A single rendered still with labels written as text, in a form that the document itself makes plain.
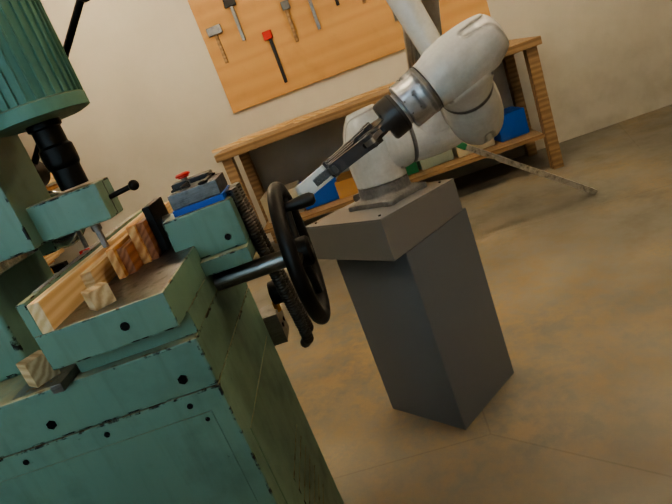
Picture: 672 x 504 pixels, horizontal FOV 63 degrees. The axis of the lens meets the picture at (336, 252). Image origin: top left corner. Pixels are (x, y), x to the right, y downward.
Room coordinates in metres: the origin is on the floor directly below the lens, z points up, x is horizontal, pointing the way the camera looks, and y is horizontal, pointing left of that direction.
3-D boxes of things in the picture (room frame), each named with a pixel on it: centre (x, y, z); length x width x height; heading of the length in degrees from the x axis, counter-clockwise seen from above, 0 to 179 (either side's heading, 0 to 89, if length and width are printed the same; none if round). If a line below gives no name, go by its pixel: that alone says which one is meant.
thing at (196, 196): (1.09, 0.21, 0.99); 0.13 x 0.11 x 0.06; 176
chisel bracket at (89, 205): (1.06, 0.42, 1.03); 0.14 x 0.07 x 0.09; 86
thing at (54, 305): (1.10, 0.42, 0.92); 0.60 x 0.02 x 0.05; 176
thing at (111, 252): (1.08, 0.36, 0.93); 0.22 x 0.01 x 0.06; 176
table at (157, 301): (1.09, 0.29, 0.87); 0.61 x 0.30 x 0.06; 176
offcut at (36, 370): (0.89, 0.54, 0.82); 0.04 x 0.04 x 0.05; 49
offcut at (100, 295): (0.84, 0.37, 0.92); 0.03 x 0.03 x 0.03; 38
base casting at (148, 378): (1.06, 0.53, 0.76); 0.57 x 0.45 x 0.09; 86
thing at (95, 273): (1.21, 0.39, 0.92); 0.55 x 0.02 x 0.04; 176
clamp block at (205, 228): (1.08, 0.21, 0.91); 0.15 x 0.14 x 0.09; 176
